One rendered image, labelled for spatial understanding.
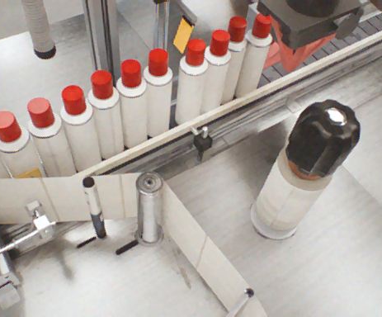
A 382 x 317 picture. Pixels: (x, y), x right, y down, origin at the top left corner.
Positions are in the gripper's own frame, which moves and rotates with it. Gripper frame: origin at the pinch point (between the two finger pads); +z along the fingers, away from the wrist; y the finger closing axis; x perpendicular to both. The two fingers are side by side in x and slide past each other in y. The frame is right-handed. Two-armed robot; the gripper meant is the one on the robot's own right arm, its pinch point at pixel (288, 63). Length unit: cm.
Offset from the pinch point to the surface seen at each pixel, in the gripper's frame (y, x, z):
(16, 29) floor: -6, 176, 113
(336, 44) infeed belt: 46, 22, 31
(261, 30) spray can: 13.2, 18.3, 12.1
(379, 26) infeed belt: 62, 22, 31
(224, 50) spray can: 4.3, 17.5, 12.8
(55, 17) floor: 16, 176, 113
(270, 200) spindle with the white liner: -2.9, -7.6, 21.4
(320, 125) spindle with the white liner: -1.3, -8.6, 2.5
